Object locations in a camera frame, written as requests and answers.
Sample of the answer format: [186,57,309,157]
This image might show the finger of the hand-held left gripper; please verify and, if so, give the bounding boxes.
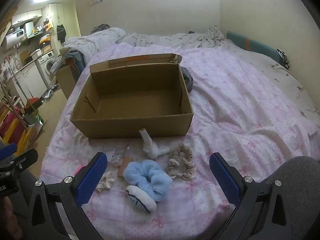
[0,143,17,158]
[0,148,38,173]

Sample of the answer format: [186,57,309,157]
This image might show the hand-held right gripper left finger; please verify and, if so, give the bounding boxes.
[25,152,108,240]

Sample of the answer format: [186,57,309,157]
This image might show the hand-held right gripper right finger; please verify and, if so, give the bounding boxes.
[209,152,300,240]

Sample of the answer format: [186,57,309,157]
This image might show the small cream scrunchie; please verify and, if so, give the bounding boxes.
[96,171,115,193]

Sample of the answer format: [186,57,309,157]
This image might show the beige lace scrunchie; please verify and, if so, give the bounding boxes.
[168,144,197,180]

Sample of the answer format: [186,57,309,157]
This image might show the white sock with navy trim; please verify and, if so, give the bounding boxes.
[125,185,157,213]

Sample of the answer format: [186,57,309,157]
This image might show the fluffy light blue scrunchie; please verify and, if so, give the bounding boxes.
[124,160,173,202]

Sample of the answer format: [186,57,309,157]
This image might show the white socks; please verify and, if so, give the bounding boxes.
[139,128,172,159]

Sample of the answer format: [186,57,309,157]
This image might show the cardboard box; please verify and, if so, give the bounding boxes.
[70,53,194,139]

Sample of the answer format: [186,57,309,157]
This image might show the person's left leg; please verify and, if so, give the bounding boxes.
[14,169,40,220]

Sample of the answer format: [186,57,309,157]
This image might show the person's leg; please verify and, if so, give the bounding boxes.
[14,169,40,220]
[260,156,320,240]

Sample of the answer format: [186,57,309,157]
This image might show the yellow rack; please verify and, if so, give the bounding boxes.
[0,119,39,152]

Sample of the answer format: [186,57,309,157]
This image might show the red storage box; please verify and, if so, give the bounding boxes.
[0,105,21,138]

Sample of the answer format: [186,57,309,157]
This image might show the clear plastic packet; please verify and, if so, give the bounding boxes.
[105,146,130,167]

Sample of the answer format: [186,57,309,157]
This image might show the brown card tag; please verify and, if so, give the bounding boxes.
[117,156,134,178]

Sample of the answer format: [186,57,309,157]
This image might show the person's right leg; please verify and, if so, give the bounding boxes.
[260,156,320,240]

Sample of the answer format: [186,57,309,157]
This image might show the pink bow-print blanket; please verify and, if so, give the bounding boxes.
[40,42,313,240]

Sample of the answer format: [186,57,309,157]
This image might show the white kitchen counter cabinet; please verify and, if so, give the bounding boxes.
[12,60,48,101]

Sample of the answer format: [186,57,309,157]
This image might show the brown bedside box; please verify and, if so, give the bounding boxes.
[56,65,80,99]

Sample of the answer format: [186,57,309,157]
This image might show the white washing machine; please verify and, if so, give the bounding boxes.
[35,51,58,89]

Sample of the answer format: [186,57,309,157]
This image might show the dark grey garment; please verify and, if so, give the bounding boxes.
[180,66,194,93]

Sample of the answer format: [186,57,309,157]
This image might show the white printed bedsheet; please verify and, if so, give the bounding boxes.
[225,42,320,135]

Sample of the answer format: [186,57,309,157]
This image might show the blue cloth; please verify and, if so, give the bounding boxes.
[66,51,83,73]

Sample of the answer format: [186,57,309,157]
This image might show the white water heater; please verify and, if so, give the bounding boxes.
[1,29,27,50]

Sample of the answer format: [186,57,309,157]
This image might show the black and white patterned cloth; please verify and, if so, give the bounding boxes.
[276,49,290,70]

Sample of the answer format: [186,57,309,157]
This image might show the teal bolster with orange band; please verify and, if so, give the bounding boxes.
[226,31,285,65]

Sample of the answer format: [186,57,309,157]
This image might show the grey floral duvet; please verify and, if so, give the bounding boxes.
[50,26,228,78]

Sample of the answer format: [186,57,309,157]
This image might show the dark pillow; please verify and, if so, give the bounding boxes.
[90,24,111,34]

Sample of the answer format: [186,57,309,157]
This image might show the white wall cabinets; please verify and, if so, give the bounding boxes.
[11,9,43,26]

